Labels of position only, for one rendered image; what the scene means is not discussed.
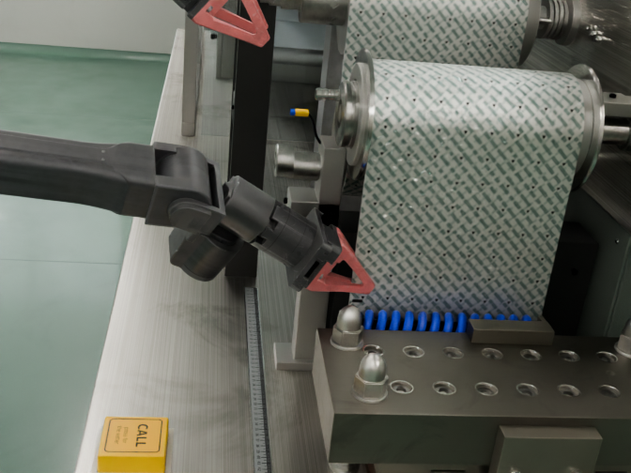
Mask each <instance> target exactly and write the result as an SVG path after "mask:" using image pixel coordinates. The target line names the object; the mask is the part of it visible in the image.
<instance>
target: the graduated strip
mask: <svg viewBox="0 0 631 473"><path fill-rule="evenodd" d="M243 290H244V308H245V326H246V344H247V361H248V379H249V397H250V415H251V433H252V451H253V469H254V473H273V462H272V451H271V440H270V428H269V408H268V396H267V385H266V375H265V363H264V352H263V341H262V330H261V319H260V308H259V296H258V287H243Z"/></svg>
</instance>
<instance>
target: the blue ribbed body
mask: <svg viewBox="0 0 631 473"><path fill-rule="evenodd" d="M400 319H401V314H400V312H398V311H393V312H392V319H387V312H386V311H384V310H381V311H379V313H378V318H377V319H374V312H373V311H372V310H367V311H365V314H364V318H363V319H362V326H363V327H364V329H379V330H409V331H439V332H466V330H467V325H468V322H467V317H466V315H465V314H464V313H459V314H458V316H457V318H456V322H454V316H453V314H452V313H446V314H445V315H444V321H440V315H439V313H438V312H433V313H432V314H431V321H427V314H426V312H419V314H418V320H414V314H413V312H412V311H407V312H406V313H405V320H400ZM469 319H480V317H479V314H477V313H473V314H472V315H471V316H470V318H469ZM483 319H489V320H493V318H492V315H491V314H490V313H486V314H485V315H484V317H483ZM495 320H506V319H505V316H504V315H503V314H498V315H497V317H496V319H495ZM508 320H517V321H518V317H517V316H516V315H515V314H511V315H510V316H509V318H508ZM521 321H531V318H530V317H529V316H528V315H526V314H525V315H523V316H522V318H521Z"/></svg>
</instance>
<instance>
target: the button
mask: <svg viewBox="0 0 631 473"><path fill-rule="evenodd" d="M168 423H169V419H168V418H156V417H106V418H105V420H104V424H103V429H102V433H101V438H100V446H99V451H98V472H116V473H164V471H165V462H166V451H167V440H168Z"/></svg>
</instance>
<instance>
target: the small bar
mask: <svg viewBox="0 0 631 473"><path fill-rule="evenodd" d="M466 332H467V334H468V336H469V339H470V341H471V342H472V343H509V344H541V345H552V341H553V337H554V333H555V331H554V330H553V328H552V327H551V325H550V324H549V323H548V322H546V321H517V320H489V319H469V321H468V325H467V330H466Z"/></svg>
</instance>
